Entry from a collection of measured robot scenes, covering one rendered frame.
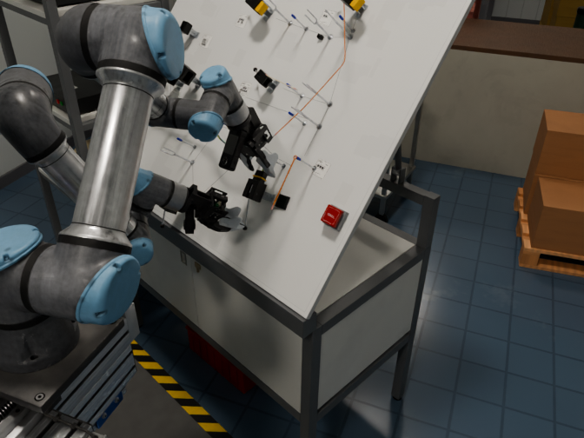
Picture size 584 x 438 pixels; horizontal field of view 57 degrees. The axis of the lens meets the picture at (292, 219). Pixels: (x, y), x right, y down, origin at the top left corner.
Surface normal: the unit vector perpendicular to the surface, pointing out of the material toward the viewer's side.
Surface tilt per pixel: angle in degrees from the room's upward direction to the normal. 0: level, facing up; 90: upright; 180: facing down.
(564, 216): 90
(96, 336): 0
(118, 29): 51
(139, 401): 0
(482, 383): 0
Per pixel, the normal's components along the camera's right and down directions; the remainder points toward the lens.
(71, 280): -0.16, -0.17
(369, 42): -0.55, -0.23
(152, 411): 0.01, -0.84
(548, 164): -0.32, 0.51
